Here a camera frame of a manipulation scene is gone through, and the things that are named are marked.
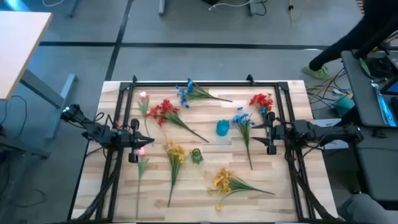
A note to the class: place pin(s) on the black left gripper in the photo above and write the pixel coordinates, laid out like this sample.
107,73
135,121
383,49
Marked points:
134,137

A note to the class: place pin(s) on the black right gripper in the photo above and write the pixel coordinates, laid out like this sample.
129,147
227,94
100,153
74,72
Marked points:
280,131

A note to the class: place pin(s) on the pink artificial tulip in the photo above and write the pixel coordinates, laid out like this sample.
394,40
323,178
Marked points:
140,152
143,95

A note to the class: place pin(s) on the blue artificial flower bunch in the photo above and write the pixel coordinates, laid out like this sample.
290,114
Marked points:
189,90
242,119

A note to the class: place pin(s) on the red artificial flower bunch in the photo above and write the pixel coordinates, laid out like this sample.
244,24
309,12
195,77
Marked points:
166,109
261,101

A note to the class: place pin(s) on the yellow artificial flower bunch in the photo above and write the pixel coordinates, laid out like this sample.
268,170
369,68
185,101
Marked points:
175,151
224,183

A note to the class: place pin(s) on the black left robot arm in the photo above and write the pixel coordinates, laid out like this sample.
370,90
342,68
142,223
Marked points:
102,133

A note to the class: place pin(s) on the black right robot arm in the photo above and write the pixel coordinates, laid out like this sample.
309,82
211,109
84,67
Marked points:
326,132

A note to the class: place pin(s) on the blue glass vase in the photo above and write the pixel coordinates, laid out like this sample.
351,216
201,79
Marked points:
222,128

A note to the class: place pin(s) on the green glass vase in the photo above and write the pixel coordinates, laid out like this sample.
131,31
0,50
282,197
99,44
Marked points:
196,157

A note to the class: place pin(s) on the grey metal desk leg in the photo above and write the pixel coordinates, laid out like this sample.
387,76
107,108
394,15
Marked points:
66,99

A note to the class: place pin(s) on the grey side table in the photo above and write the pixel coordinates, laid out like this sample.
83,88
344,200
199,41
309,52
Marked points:
357,93

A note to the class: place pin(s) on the blue strip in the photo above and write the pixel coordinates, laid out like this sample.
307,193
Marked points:
385,109

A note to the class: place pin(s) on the dark grey table base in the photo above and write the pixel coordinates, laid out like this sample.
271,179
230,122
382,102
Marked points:
18,146

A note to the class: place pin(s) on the grey table leg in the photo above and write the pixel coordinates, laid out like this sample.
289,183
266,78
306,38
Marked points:
252,7
161,7

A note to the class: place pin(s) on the person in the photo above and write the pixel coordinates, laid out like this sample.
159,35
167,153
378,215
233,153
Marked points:
357,34
367,208

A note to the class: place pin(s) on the black tablet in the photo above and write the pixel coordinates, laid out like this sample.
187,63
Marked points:
392,87

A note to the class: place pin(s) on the light wooden desk top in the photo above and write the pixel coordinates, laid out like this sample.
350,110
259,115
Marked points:
18,46

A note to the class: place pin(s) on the black metal table frame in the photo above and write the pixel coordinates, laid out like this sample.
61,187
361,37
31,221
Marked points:
217,84

